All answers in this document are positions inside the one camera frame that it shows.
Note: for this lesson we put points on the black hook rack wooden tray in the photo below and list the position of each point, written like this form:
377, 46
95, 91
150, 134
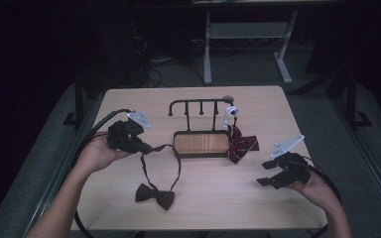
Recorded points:
201, 143

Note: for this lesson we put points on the white metal desk frame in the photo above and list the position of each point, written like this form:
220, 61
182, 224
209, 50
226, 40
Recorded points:
248, 30

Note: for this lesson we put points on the person's left hand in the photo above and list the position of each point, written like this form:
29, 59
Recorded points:
96, 153

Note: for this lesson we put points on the black metal stand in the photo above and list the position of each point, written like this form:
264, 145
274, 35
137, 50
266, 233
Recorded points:
352, 99
78, 105

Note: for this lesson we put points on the metal floor rail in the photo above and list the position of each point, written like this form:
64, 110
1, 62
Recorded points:
367, 155
51, 185

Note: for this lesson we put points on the small grey round disc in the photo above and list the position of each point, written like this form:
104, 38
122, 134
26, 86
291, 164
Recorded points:
228, 98

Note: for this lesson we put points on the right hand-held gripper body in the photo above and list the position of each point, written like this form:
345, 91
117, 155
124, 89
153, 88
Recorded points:
292, 168

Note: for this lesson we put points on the dark red striped bow tie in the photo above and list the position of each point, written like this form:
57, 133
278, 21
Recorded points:
241, 143

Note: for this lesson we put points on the person's right hand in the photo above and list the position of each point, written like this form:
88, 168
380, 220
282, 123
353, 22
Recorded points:
319, 193

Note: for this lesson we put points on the black bow tie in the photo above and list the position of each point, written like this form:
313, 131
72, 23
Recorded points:
158, 196

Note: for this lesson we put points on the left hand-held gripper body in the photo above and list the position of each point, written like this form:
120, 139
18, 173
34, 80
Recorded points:
124, 137

